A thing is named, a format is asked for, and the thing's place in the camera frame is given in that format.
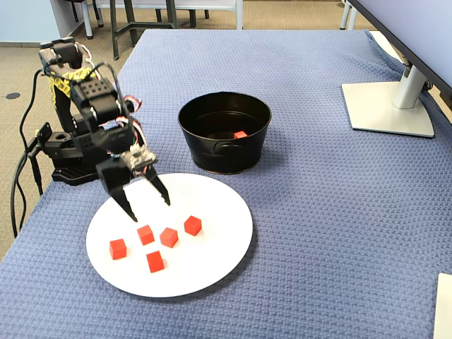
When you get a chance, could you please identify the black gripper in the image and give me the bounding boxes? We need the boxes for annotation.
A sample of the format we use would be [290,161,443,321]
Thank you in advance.
[97,156,172,223]

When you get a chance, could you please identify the white round plate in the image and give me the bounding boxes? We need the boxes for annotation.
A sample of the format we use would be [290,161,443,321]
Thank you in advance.
[85,172,254,298]

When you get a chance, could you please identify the black metal bucket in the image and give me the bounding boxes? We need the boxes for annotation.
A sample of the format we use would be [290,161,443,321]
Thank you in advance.
[177,91,273,175]

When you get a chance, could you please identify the black table clamp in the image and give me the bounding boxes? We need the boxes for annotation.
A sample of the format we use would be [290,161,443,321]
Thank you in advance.
[28,121,54,196]

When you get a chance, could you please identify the blue woven tablecloth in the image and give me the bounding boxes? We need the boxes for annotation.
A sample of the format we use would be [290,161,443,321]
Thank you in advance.
[0,28,452,339]

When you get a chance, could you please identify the dark chair legs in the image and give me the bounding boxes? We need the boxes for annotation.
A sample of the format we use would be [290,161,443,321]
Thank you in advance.
[155,8,210,29]
[69,0,105,28]

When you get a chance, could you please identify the monitor with silver stand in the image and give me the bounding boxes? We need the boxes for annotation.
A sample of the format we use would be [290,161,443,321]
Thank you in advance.
[341,0,452,138]

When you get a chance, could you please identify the white table legs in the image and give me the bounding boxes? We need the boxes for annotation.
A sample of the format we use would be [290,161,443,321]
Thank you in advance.
[338,0,359,31]

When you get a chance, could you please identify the white flat object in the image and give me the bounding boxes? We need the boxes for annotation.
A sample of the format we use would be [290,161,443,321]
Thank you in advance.
[433,272,452,339]

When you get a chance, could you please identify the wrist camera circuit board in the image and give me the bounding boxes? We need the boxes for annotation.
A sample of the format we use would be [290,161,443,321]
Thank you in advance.
[127,143,158,174]

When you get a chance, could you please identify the black cable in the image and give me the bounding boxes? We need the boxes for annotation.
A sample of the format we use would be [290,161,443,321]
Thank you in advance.
[19,67,47,156]
[9,151,36,239]

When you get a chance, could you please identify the grey metal stool frame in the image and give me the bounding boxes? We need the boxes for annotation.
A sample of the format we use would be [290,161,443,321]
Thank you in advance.
[108,0,178,61]

